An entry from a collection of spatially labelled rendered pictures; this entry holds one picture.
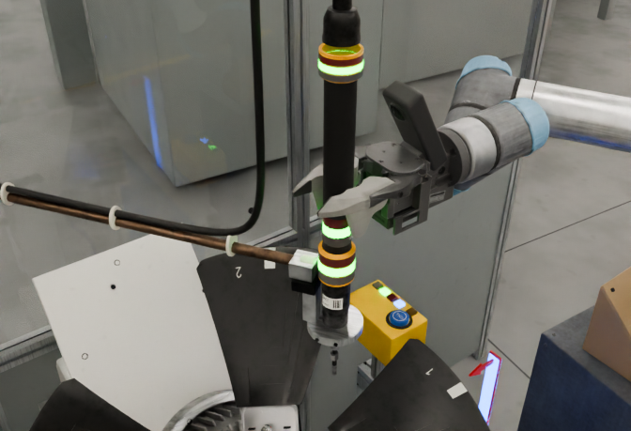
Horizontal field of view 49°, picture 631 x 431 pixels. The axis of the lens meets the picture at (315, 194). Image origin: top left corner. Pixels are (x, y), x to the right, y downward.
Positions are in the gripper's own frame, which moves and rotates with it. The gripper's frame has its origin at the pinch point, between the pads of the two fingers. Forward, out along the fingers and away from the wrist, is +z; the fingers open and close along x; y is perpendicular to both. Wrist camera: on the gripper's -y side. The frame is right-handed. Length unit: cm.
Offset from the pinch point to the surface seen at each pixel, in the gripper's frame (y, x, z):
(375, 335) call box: 62, 26, -34
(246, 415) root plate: 41.0, 9.2, 5.7
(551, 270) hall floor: 167, 88, -199
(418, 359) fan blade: 46, 6, -25
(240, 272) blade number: 26.2, 21.5, -1.6
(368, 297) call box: 59, 34, -38
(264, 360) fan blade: 34.2, 11.2, 1.1
